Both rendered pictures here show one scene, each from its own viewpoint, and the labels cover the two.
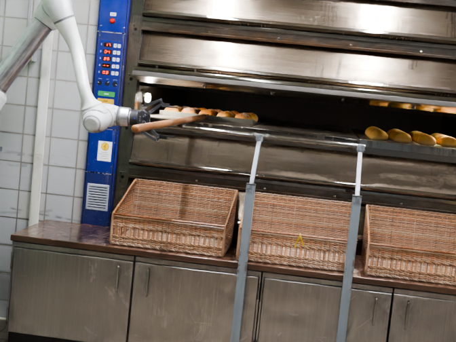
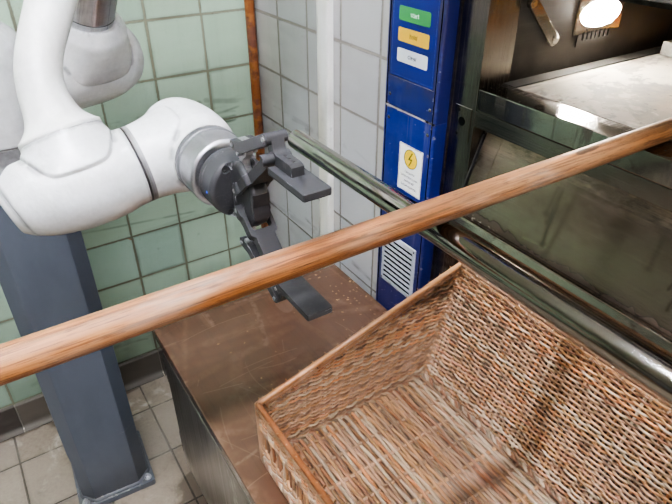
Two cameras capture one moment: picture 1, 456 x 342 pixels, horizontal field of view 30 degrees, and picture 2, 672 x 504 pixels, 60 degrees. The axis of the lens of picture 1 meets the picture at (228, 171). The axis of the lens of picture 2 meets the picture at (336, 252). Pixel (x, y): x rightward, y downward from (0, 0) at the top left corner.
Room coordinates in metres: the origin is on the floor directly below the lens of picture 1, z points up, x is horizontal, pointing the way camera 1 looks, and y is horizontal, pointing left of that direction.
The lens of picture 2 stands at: (3.66, -0.11, 1.50)
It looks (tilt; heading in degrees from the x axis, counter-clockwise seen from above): 33 degrees down; 51
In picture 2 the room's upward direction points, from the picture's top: straight up
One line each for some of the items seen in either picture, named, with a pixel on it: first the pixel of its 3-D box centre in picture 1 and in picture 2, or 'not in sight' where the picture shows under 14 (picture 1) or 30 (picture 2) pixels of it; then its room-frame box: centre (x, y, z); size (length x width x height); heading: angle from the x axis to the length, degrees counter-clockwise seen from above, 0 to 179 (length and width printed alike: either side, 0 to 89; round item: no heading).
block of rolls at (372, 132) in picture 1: (409, 136); not in sight; (4.78, -1.00, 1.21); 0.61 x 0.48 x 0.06; 174
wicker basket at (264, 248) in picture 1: (297, 229); not in sight; (4.14, -0.37, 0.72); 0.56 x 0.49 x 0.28; 86
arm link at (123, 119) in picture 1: (125, 117); (218, 167); (3.96, 0.50, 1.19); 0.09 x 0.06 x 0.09; 174
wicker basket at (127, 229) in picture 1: (176, 215); (464, 454); (4.20, 0.23, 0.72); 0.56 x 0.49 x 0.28; 84
